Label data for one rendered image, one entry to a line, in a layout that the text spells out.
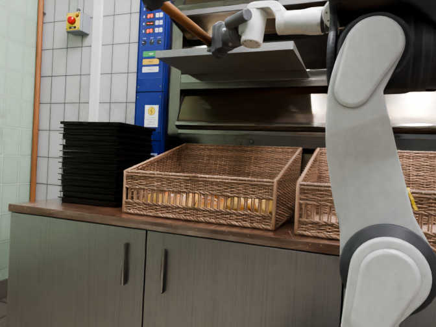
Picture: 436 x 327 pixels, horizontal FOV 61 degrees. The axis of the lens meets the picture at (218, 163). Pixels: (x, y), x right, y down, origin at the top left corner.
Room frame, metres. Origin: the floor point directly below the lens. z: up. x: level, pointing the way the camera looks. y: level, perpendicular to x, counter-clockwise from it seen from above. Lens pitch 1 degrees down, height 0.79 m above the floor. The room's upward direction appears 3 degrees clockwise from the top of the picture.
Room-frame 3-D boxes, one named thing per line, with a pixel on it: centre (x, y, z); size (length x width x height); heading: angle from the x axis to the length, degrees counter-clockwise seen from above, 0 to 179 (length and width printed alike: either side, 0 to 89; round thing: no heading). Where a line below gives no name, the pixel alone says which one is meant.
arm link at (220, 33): (1.22, -0.01, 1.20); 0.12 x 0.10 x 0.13; 33
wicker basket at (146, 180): (1.42, -0.01, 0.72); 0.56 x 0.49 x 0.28; 69
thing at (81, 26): (1.93, 0.77, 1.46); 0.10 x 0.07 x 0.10; 69
